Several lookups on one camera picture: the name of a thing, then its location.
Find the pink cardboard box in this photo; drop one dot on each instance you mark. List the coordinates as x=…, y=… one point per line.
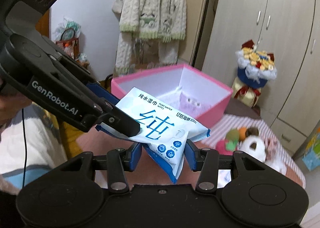
x=212, y=103

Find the pink strawberry plush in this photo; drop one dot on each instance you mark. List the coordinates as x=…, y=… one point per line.
x=223, y=146

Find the white yellow cloth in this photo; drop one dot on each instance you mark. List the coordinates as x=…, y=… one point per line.
x=37, y=138

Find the blue white wet wipes packet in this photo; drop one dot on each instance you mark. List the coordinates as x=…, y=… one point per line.
x=160, y=123

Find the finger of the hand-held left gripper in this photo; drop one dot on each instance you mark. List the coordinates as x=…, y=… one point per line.
x=102, y=91
x=120, y=123

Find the beige hanging tote bag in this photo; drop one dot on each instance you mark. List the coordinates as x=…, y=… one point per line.
x=120, y=0

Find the white brown plush dog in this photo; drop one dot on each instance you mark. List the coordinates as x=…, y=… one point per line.
x=252, y=146

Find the basket with plastic bags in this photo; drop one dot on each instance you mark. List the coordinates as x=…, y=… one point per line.
x=67, y=35

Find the orange ball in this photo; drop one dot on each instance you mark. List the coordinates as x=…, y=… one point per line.
x=242, y=133

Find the green egg-shaped sponge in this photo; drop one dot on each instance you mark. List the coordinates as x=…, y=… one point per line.
x=233, y=133

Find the beige wardrobe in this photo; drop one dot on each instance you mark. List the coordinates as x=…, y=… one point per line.
x=275, y=30

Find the flower bouquet in blue wrap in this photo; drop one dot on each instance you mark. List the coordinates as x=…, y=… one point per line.
x=257, y=65

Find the colourful paper bag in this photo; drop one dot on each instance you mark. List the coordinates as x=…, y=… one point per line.
x=312, y=154

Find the pink floral cloth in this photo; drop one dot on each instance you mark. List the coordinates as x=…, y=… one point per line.
x=271, y=149

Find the white green knitted cardigan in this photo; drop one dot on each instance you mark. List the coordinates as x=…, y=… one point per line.
x=152, y=13

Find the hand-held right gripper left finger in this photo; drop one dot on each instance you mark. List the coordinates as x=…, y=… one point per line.
x=136, y=156

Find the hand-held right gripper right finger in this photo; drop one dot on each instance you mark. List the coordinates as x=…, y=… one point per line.
x=191, y=158

